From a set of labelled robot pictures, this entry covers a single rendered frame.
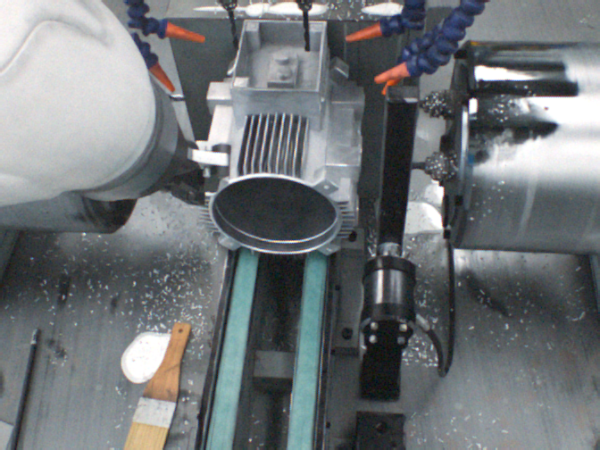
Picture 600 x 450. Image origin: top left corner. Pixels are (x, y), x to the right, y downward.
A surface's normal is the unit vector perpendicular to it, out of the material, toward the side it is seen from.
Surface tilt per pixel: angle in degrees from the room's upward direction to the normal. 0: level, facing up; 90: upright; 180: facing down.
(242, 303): 0
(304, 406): 0
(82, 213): 88
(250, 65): 0
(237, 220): 51
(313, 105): 90
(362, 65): 90
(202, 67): 90
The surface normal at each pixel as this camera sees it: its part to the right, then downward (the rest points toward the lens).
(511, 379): -0.05, -0.58
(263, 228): 0.30, -0.53
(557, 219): -0.10, 0.66
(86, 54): 0.96, 0.08
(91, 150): 0.69, 0.71
